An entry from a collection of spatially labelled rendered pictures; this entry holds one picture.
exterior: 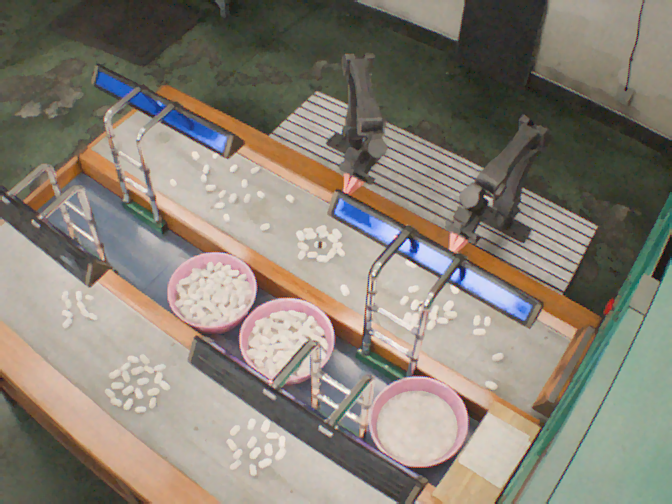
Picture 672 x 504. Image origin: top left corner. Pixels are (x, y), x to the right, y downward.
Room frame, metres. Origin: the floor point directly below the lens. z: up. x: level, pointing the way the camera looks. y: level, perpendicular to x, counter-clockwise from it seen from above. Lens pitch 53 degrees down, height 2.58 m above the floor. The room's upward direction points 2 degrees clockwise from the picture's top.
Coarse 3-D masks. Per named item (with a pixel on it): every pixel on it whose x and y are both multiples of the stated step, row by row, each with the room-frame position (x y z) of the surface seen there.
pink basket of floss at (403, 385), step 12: (396, 384) 0.94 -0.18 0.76; (408, 384) 0.94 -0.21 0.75; (420, 384) 0.95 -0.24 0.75; (432, 384) 0.94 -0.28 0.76; (444, 384) 0.93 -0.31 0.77; (384, 396) 0.91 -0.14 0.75; (444, 396) 0.91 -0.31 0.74; (456, 396) 0.90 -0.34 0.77; (372, 408) 0.86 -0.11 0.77; (456, 408) 0.88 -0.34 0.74; (372, 420) 0.83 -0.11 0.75; (372, 432) 0.79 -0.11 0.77; (456, 444) 0.77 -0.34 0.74; (444, 456) 0.74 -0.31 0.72
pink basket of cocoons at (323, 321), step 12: (276, 300) 1.19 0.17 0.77; (288, 300) 1.20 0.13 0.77; (300, 300) 1.20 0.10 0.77; (252, 312) 1.15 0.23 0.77; (264, 312) 1.17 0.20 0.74; (312, 312) 1.17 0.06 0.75; (252, 324) 1.13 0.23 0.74; (324, 324) 1.13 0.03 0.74; (240, 336) 1.07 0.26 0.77; (324, 360) 1.01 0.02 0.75; (288, 384) 0.97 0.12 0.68
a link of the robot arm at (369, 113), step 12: (348, 60) 1.87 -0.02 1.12; (360, 60) 1.87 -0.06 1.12; (372, 60) 1.88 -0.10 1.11; (360, 72) 1.83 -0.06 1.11; (360, 84) 1.78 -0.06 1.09; (360, 96) 1.74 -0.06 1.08; (372, 96) 1.75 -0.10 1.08; (360, 108) 1.70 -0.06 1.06; (372, 108) 1.70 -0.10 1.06; (360, 120) 1.66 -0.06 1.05; (372, 120) 1.67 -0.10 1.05
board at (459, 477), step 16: (496, 416) 0.83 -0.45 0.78; (512, 416) 0.83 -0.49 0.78; (528, 432) 0.78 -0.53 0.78; (464, 448) 0.74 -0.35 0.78; (448, 480) 0.65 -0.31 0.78; (464, 480) 0.65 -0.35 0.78; (480, 480) 0.65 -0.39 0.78; (432, 496) 0.61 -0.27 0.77; (448, 496) 0.60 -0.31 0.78; (464, 496) 0.60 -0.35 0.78; (480, 496) 0.60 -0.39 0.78; (496, 496) 0.60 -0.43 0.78
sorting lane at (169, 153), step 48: (96, 144) 1.86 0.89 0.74; (144, 144) 1.86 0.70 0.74; (192, 144) 1.86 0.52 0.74; (192, 192) 1.63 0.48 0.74; (240, 192) 1.63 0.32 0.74; (288, 192) 1.64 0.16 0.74; (240, 240) 1.43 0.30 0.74; (288, 240) 1.44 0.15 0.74; (336, 288) 1.26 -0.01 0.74; (384, 288) 1.27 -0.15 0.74; (432, 336) 1.11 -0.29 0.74; (480, 336) 1.11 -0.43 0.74; (528, 336) 1.11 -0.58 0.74; (480, 384) 0.95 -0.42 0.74; (528, 384) 0.95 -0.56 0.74
